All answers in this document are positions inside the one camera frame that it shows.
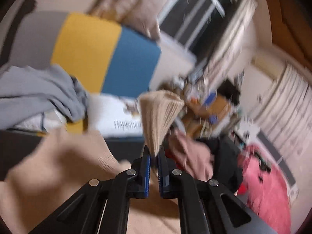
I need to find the light blue grey garment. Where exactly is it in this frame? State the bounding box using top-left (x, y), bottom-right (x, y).
top-left (1, 65), bottom-right (88, 129)

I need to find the black rolled mat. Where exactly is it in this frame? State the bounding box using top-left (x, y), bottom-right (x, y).
top-left (1, 0), bottom-right (37, 67)

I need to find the grey yellow blue headboard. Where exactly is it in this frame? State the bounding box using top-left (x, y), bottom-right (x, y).
top-left (8, 11), bottom-right (161, 97)

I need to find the wooden side shelf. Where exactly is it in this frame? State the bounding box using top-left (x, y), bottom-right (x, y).
top-left (158, 75), bottom-right (242, 137)

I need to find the blue backed chair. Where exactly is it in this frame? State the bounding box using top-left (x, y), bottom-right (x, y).
top-left (203, 92), bottom-right (217, 106)

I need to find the black monitor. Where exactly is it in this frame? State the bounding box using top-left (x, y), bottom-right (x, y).
top-left (217, 79), bottom-right (241, 106)

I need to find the black garment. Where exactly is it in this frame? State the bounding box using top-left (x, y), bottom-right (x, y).
top-left (196, 135), bottom-right (243, 193)

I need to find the white printed pillow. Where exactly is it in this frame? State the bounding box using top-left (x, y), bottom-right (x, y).
top-left (13, 94), bottom-right (143, 138)

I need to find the pink quilted bedding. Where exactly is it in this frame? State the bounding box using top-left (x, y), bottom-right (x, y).
top-left (242, 144), bottom-right (291, 233)

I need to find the patterned beige curtain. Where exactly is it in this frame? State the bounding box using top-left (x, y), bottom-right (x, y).
top-left (87, 0), bottom-right (160, 40)

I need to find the window with white frame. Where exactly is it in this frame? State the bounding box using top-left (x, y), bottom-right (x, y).
top-left (158, 0), bottom-right (238, 60)

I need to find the beige knitted sweater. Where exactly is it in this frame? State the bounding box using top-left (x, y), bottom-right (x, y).
top-left (0, 90), bottom-right (186, 234)

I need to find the pink knitted sweater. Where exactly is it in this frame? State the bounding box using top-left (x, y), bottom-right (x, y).
top-left (166, 129), bottom-right (214, 181)

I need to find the wooden wardrobe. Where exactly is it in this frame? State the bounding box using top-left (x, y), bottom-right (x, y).
top-left (266, 0), bottom-right (311, 71)

